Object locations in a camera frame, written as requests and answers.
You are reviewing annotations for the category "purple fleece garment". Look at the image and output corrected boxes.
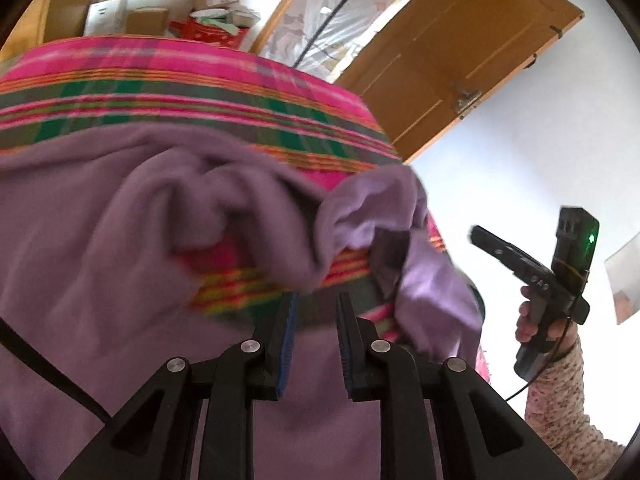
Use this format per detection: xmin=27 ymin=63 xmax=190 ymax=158
xmin=1 ymin=122 xmax=483 ymax=479

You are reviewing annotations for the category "plastic curtain with zipper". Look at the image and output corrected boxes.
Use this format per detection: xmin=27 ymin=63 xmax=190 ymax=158
xmin=252 ymin=0 xmax=401 ymax=81

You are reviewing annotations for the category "person right hand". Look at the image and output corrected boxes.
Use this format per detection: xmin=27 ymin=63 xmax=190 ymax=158
xmin=515 ymin=286 xmax=578 ymax=351

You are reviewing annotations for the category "wooden door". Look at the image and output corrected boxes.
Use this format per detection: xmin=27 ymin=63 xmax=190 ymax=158
xmin=336 ymin=0 xmax=584 ymax=162

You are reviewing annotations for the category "pink green plaid bedspread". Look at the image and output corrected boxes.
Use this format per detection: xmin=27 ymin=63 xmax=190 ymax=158
xmin=1 ymin=36 xmax=446 ymax=341

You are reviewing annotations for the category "white open cardboard box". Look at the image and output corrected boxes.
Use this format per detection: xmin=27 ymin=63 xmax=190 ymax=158
xmin=84 ymin=0 xmax=128 ymax=36

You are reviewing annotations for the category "wooden wardrobe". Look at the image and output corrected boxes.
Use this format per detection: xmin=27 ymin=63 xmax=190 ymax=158
xmin=1 ymin=0 xmax=94 ymax=62

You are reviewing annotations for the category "black cable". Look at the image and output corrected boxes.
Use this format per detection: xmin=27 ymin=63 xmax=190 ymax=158
xmin=0 ymin=316 xmax=114 ymax=424

